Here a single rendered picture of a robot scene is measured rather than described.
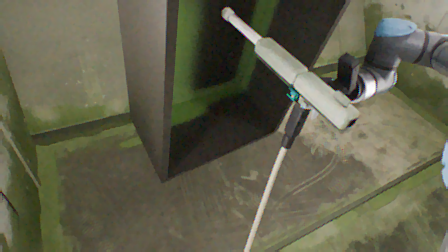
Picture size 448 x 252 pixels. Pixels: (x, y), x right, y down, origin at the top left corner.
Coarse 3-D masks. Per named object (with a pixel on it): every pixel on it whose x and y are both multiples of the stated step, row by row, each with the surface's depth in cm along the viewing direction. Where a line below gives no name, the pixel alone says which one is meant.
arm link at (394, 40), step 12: (384, 24) 76; (396, 24) 75; (408, 24) 75; (384, 36) 76; (396, 36) 75; (408, 36) 75; (420, 36) 75; (372, 48) 80; (384, 48) 77; (396, 48) 76; (408, 48) 76; (420, 48) 75; (372, 60) 80; (384, 60) 78; (396, 60) 78; (408, 60) 78
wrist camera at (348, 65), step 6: (348, 54) 68; (342, 60) 68; (348, 60) 67; (354, 60) 67; (342, 66) 69; (348, 66) 68; (354, 66) 67; (342, 72) 72; (348, 72) 69; (354, 72) 69; (342, 78) 73; (348, 78) 71; (354, 78) 71; (348, 84) 73; (354, 84) 74; (348, 90) 74
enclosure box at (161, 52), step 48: (144, 0) 66; (192, 0) 103; (240, 0) 115; (288, 0) 114; (336, 0) 96; (144, 48) 78; (192, 48) 121; (240, 48) 139; (288, 48) 122; (144, 96) 96; (192, 96) 147; (240, 96) 158; (144, 144) 124; (192, 144) 133; (240, 144) 140
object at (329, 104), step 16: (224, 16) 83; (256, 48) 74; (272, 48) 70; (272, 64) 70; (288, 64) 67; (288, 80) 67; (304, 80) 63; (320, 80) 64; (304, 96) 64; (320, 96) 61; (336, 96) 60; (304, 112) 67; (320, 112) 62; (336, 112) 58; (352, 112) 58; (288, 128) 72; (336, 128) 59; (352, 128) 61; (288, 144) 75
